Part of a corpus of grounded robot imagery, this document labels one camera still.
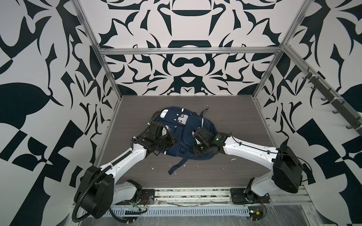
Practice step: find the small green circuit board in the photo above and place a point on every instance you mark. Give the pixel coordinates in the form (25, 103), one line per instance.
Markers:
(256, 213)

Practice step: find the navy blue backpack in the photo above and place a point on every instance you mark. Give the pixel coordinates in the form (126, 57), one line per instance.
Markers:
(182, 123)

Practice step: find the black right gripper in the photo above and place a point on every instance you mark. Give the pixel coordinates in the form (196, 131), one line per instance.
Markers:
(196, 150)

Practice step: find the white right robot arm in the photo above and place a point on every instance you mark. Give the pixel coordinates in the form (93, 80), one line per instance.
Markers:
(285, 168)

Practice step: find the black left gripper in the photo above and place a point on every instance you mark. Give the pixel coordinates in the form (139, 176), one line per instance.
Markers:
(170, 141)

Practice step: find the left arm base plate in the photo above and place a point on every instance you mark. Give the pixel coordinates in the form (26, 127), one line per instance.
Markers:
(142, 197)

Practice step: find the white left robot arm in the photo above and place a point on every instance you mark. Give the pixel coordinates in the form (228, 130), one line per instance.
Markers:
(98, 190)

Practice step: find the white slotted cable duct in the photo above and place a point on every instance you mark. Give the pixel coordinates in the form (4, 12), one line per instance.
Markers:
(175, 211)

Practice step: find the grey wall hook rack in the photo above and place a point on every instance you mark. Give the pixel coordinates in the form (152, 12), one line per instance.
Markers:
(331, 96)

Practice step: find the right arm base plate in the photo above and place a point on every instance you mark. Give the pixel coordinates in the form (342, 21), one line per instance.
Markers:
(240, 197)

